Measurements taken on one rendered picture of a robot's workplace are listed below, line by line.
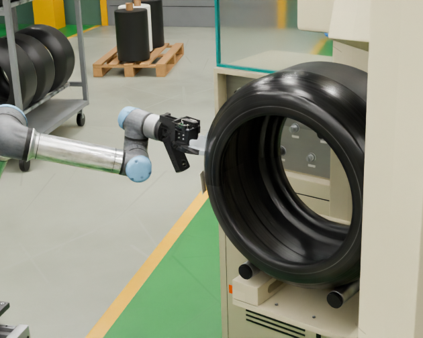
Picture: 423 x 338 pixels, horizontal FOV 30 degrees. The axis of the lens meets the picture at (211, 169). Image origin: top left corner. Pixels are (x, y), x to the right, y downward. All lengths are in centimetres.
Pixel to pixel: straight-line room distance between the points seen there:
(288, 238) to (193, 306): 160
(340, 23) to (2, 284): 311
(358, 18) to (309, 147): 150
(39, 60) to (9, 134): 383
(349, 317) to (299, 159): 88
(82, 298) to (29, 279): 38
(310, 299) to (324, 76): 66
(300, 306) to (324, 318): 9
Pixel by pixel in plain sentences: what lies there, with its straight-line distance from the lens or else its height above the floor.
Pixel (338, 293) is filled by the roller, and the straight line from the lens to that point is 204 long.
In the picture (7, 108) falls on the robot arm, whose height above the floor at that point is 131.
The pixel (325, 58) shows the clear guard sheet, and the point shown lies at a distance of 271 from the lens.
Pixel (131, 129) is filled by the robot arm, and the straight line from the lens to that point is 236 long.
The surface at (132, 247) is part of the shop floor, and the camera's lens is 446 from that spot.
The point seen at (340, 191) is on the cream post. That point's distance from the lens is 236.
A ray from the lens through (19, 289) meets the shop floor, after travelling 416.
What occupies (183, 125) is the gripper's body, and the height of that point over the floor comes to 127.
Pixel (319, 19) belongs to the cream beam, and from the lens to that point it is 154.
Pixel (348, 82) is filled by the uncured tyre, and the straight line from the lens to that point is 195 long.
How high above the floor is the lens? 191
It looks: 20 degrees down
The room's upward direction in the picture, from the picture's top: 2 degrees counter-clockwise
